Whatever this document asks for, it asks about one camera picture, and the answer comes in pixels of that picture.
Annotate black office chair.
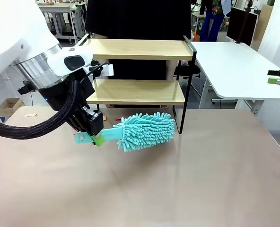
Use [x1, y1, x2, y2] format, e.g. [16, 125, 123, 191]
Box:
[174, 63, 201, 80]

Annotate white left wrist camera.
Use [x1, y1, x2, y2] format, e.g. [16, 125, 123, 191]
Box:
[83, 60, 114, 78]

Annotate person in black shirt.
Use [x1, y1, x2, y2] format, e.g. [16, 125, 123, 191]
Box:
[85, 0, 192, 81]

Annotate grey metal workbench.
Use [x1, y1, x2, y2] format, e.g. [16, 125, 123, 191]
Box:
[37, 2, 88, 43]

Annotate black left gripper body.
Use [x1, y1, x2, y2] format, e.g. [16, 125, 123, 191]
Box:
[37, 79, 96, 132]

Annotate large white curved desk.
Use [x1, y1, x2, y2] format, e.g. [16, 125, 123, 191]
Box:
[191, 41, 280, 116]

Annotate person in blue trousers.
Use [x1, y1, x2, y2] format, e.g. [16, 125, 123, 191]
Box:
[199, 0, 232, 43]

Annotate teal microfiber duster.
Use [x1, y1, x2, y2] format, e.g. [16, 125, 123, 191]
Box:
[74, 112, 176, 152]

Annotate brown cardboard panel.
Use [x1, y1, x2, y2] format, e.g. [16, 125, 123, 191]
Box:
[252, 4, 274, 48]

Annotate person's left forearm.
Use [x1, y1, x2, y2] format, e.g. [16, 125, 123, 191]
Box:
[166, 60, 176, 81]

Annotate open cardboard box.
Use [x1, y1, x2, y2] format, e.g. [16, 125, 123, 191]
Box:
[0, 97, 25, 120]

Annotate two-tier wooden black-frame shelf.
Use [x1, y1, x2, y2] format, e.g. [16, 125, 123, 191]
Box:
[76, 33, 198, 135]

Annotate black computer monitor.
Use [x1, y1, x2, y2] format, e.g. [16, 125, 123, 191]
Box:
[226, 6, 259, 47]

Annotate black braided cable sleeve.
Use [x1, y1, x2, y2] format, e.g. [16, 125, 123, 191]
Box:
[0, 79, 93, 140]

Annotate black clamp pole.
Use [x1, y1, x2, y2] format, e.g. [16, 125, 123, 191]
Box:
[235, 0, 254, 45]

